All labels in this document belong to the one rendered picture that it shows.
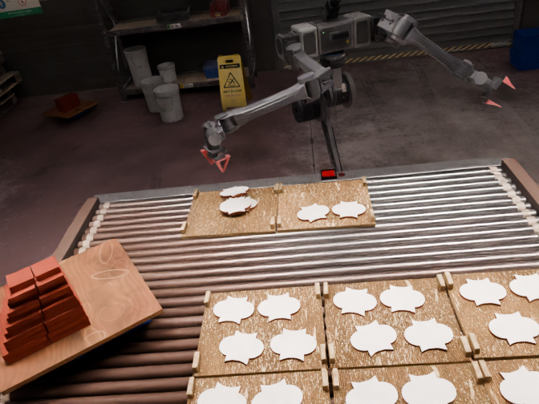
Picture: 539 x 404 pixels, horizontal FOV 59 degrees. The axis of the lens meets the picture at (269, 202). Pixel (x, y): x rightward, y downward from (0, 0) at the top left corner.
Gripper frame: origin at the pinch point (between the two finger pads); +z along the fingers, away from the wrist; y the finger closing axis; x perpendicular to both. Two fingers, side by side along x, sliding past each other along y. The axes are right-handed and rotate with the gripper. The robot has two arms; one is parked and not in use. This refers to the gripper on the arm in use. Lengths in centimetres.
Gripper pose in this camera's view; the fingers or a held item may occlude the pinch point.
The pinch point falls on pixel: (217, 166)
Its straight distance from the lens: 204.9
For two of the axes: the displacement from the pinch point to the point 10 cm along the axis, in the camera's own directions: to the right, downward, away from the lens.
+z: 1.1, 8.3, 5.5
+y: 5.8, 4.0, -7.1
